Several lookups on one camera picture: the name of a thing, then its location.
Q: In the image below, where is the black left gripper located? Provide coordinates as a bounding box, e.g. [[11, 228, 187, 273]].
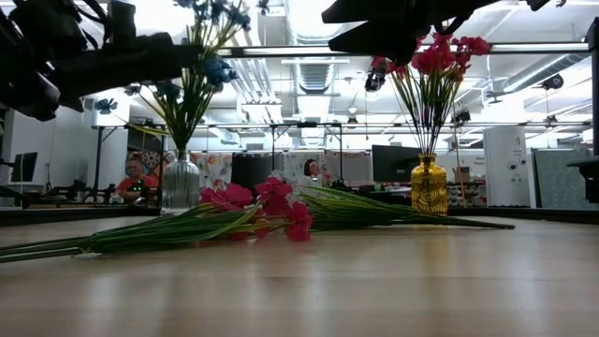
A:
[[60, 1, 205, 112]]

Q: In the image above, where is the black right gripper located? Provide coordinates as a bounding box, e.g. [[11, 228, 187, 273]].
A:
[[320, 0, 501, 67]]

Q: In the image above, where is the red artificial flower bunch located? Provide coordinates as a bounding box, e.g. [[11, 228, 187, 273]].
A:
[[0, 176, 314, 264], [372, 53, 450, 159], [411, 32, 492, 159]]

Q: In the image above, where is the clear ribbed glass vase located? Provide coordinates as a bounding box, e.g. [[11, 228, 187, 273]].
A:
[[160, 149, 201, 216]]

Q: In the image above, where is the yellow glass vase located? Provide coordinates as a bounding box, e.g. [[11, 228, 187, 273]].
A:
[[410, 152, 449, 217]]

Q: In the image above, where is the colourful patterned cloth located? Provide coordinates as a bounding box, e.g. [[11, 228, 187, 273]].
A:
[[124, 150, 234, 207]]

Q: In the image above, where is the person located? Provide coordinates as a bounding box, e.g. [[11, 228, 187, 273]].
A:
[[115, 156, 161, 206], [302, 157, 324, 182]]

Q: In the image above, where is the black computer monitor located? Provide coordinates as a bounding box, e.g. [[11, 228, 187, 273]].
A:
[[372, 144, 422, 183]]

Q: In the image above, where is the black rectangular panel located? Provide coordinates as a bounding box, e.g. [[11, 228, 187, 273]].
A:
[[230, 152, 275, 192]]

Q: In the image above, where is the small black monitor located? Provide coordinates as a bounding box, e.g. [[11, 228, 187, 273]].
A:
[[9, 151, 39, 183]]

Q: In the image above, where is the white tall cabinet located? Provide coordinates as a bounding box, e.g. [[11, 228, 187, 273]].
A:
[[483, 125, 531, 207]]

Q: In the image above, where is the grey office partition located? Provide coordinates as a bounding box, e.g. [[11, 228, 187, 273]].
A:
[[533, 148, 594, 210]]

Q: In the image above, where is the silver ceiling air duct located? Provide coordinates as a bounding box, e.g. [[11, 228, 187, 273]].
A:
[[486, 51, 581, 97], [284, 0, 351, 147]]

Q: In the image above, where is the thin hanging cable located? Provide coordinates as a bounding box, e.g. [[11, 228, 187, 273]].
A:
[[448, 74, 464, 207]]

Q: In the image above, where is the background black rig frame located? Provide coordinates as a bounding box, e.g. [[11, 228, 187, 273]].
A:
[[93, 121, 592, 207]]

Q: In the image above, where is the black bracket mount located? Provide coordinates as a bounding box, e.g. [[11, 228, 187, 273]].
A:
[[565, 156, 599, 205]]

